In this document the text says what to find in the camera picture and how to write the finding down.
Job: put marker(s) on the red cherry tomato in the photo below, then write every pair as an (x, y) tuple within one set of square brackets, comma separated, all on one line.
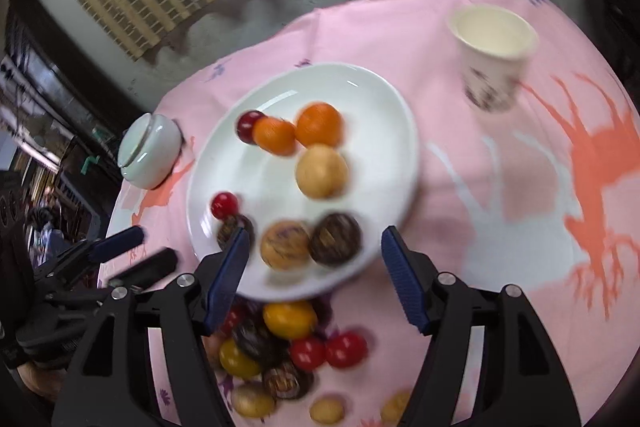
[(307, 354), (346, 349), (224, 204), (232, 318)]

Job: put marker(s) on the dark wooden cabinet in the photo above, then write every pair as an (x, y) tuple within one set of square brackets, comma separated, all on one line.
[(50, 72)]

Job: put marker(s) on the small pale yellow pepino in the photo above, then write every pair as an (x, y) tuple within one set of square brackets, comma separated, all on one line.
[(395, 409), (326, 411)]

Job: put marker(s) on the white oval plate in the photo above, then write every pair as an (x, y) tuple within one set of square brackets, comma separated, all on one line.
[(380, 147)]

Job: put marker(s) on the yellow-orange tomato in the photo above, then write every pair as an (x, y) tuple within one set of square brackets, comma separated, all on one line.
[(290, 321)]

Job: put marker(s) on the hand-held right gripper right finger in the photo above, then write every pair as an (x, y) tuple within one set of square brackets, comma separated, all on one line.
[(405, 282)]

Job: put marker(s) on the yellow-green tomato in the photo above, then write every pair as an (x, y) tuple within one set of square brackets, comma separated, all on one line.
[(237, 359)]

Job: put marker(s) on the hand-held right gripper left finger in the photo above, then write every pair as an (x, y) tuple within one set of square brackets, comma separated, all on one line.
[(227, 277)]

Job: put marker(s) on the dark water chestnut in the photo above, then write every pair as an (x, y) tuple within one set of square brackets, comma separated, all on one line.
[(287, 382), (229, 229), (335, 239), (257, 342)]

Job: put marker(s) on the pink printed tablecloth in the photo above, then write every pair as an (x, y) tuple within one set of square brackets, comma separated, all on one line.
[(500, 207)]

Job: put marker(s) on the small dark red tomato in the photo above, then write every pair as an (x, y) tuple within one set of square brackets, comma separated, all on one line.
[(246, 123)]

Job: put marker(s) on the orange mandarin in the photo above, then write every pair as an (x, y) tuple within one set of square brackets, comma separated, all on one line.
[(320, 124), (274, 137)]

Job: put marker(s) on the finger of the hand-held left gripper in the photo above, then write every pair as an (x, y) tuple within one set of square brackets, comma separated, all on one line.
[(120, 241), (150, 264)]

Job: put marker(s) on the plain pale yellow pepino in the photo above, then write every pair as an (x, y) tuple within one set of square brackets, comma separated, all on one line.
[(321, 172)]

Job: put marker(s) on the pale green lidded ceramic bowl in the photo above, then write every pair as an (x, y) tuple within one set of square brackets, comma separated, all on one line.
[(150, 152)]

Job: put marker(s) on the printed paper cup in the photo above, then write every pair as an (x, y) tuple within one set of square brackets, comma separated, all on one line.
[(492, 72)]

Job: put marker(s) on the pale yellow striped pepino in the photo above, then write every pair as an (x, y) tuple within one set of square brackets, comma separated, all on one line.
[(252, 402), (285, 244)]

